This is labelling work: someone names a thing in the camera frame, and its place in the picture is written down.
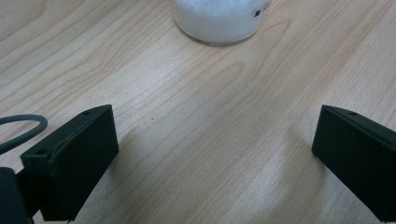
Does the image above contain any clear jar of white powder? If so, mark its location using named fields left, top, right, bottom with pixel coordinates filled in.
left=172, top=0, right=273, bottom=48

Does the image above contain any grey braided cable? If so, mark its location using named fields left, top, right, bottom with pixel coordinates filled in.
left=0, top=114, right=49, bottom=156

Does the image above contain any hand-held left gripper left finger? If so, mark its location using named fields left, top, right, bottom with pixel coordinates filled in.
left=20, top=104, right=120, bottom=223

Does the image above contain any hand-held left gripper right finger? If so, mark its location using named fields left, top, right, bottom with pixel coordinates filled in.
left=311, top=105, right=396, bottom=223

